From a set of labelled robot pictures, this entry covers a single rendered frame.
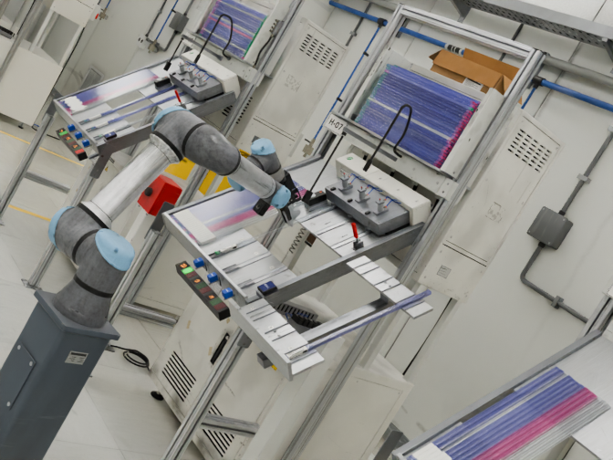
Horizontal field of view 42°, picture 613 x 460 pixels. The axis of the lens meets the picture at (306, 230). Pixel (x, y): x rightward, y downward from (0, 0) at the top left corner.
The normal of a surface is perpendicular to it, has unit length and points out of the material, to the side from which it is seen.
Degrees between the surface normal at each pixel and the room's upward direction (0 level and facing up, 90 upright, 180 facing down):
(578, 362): 45
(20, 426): 90
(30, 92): 90
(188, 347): 89
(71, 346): 90
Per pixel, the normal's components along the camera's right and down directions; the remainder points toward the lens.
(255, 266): -0.10, -0.84
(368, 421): 0.52, 0.42
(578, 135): -0.69, -0.31
